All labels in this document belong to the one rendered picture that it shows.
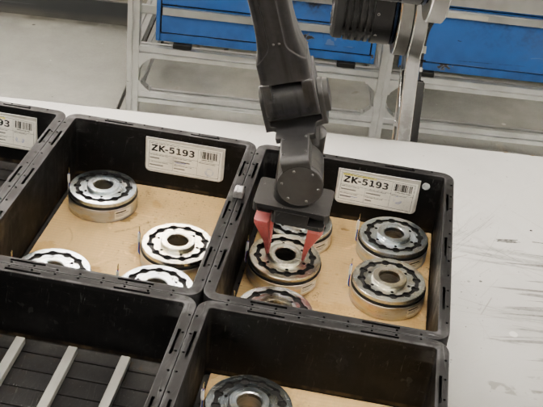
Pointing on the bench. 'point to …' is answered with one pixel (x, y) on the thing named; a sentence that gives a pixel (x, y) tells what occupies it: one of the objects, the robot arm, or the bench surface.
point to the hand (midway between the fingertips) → (286, 249)
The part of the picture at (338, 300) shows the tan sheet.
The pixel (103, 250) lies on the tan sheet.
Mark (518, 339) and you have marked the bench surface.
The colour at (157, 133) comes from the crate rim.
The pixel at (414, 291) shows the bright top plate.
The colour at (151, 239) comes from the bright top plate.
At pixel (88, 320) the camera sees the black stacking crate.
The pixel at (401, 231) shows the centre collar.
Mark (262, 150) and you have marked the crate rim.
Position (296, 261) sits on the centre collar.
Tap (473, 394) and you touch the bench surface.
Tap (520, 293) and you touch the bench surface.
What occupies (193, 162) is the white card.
